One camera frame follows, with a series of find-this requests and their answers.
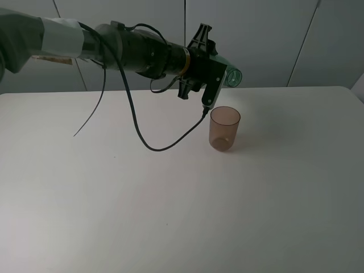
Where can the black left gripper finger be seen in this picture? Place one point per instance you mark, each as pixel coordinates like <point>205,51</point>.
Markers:
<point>200,39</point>

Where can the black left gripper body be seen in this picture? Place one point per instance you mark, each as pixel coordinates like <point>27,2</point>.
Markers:
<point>198,72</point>

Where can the green transparent water bottle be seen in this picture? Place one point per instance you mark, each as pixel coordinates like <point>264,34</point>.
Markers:
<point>233,74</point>

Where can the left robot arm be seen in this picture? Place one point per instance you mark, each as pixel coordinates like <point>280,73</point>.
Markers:
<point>145,53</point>

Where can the pink translucent plastic cup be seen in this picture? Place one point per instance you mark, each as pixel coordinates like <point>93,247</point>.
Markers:
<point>224,122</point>

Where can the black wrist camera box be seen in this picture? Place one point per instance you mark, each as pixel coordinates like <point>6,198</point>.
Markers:
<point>213,79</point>

